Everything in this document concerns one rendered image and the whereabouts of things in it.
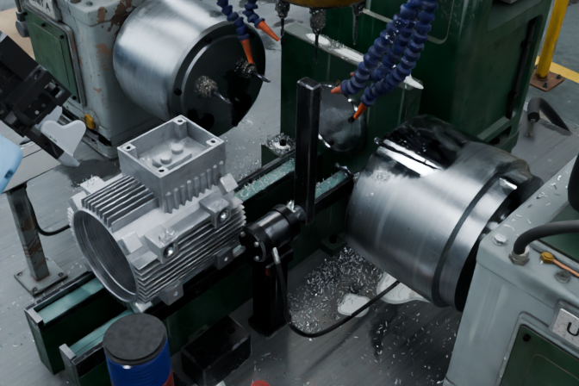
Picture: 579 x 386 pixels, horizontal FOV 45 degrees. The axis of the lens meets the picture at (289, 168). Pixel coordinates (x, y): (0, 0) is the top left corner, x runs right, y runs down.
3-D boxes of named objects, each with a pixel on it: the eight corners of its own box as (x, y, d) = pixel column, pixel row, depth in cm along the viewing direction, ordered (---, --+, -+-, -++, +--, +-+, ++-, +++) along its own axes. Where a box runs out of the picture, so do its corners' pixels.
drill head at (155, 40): (173, 57, 168) (164, -44, 153) (281, 120, 148) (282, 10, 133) (83, 96, 154) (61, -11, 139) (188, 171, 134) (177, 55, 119)
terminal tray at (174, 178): (183, 151, 113) (179, 113, 109) (227, 180, 107) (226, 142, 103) (121, 184, 106) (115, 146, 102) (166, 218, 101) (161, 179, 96)
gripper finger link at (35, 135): (70, 155, 90) (20, 115, 84) (61, 164, 90) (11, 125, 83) (53, 142, 93) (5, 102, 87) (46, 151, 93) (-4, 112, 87)
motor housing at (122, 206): (174, 209, 125) (164, 121, 113) (249, 264, 115) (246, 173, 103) (77, 268, 113) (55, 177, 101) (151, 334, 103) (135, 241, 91)
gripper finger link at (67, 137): (110, 146, 95) (65, 105, 89) (81, 179, 94) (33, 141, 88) (100, 138, 97) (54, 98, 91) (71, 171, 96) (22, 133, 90)
